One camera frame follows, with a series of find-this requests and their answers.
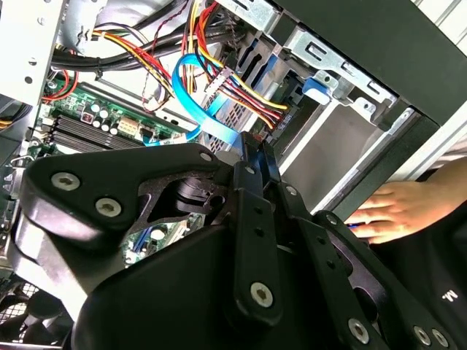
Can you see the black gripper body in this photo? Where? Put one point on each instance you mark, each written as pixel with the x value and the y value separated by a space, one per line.
pixel 164 291

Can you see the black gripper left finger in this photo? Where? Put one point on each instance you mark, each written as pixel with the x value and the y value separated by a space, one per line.
pixel 109 175

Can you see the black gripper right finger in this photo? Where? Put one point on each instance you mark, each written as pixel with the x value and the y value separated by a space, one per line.
pixel 328 262

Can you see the hard disk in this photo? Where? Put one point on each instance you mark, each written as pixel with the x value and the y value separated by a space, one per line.
pixel 315 89

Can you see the person bare hand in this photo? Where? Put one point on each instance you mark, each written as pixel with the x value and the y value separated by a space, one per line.
pixel 397 208

